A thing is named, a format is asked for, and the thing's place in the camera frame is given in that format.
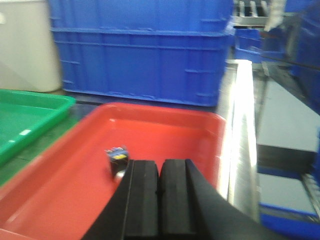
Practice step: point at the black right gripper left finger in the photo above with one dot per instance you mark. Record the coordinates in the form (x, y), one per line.
(132, 211)

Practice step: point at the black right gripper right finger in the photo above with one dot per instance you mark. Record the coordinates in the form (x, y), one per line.
(191, 209)

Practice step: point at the red plastic tray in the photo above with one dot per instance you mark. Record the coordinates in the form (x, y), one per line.
(58, 195)

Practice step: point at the stainless steel shelving rack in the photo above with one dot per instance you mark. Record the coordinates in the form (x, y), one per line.
(270, 143)

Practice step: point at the lower stacked blue crate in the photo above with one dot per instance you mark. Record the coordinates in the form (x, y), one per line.
(171, 67)

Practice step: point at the stacked blue crate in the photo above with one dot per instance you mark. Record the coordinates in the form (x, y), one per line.
(142, 15)
(171, 67)

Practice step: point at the green plastic tray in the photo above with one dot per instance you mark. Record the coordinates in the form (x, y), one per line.
(25, 115)

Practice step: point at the cream plastic basket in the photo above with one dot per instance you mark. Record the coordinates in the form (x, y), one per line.
(28, 56)

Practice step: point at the upper stacked blue crate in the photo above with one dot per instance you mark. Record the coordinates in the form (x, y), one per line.
(142, 15)

